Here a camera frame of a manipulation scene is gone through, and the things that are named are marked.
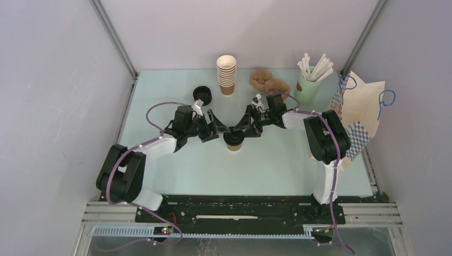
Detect brown pulp cup carrier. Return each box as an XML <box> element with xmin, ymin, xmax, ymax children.
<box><xmin>249</xmin><ymin>68</ymin><xmax>291</xmax><ymax>100</ymax></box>

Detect paper takeout bag blue handles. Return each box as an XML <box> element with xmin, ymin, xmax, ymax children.
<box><xmin>326</xmin><ymin>71</ymin><xmax>396</xmax><ymax>170</ymax></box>

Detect stack of brown paper cups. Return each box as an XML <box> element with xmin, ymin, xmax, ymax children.
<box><xmin>216</xmin><ymin>55</ymin><xmax>237</xmax><ymax>95</ymax></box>

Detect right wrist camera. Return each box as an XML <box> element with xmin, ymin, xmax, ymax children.
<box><xmin>252</xmin><ymin>94</ymin><xmax>265</xmax><ymax>113</ymax></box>

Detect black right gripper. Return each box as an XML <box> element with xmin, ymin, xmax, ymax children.
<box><xmin>234</xmin><ymin>105</ymin><xmax>275</xmax><ymax>139</ymax></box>

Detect single brown paper cup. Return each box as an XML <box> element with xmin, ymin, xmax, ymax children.
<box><xmin>226</xmin><ymin>143</ymin><xmax>242</xmax><ymax>151</ymax></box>

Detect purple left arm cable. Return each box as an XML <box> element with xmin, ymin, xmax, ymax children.
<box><xmin>105</xmin><ymin>102</ymin><xmax>198</xmax><ymax>248</ymax></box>

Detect green straw holder cup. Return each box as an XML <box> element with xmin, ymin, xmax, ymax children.
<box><xmin>294</xmin><ymin>65</ymin><xmax>322</xmax><ymax>104</ymax></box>

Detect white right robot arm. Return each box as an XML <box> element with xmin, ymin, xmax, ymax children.
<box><xmin>233</xmin><ymin>91</ymin><xmax>351</xmax><ymax>223</ymax></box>

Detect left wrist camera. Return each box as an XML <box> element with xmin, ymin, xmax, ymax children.
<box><xmin>191</xmin><ymin>99</ymin><xmax>204</xmax><ymax>118</ymax></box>

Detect stack of black cup lids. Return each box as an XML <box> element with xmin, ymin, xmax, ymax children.
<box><xmin>192</xmin><ymin>86</ymin><xmax>212</xmax><ymax>106</ymax></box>

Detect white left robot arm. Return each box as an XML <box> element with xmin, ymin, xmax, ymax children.
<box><xmin>95</xmin><ymin>105</ymin><xmax>230</xmax><ymax>222</ymax></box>

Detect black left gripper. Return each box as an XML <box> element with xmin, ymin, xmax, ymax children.
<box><xmin>185</xmin><ymin>109</ymin><xmax>229</xmax><ymax>143</ymax></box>

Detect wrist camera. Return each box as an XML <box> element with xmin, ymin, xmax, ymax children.
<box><xmin>252</xmin><ymin>94</ymin><xmax>265</xmax><ymax>113</ymax></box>
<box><xmin>191</xmin><ymin>99</ymin><xmax>204</xmax><ymax>118</ymax></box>

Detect black cup lid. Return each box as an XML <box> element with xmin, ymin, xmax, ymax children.
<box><xmin>223</xmin><ymin>130</ymin><xmax>245</xmax><ymax>144</ymax></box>

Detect bundle of white wrapped straws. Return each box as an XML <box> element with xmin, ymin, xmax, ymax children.
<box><xmin>297</xmin><ymin>53</ymin><xmax>334</xmax><ymax>82</ymax></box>

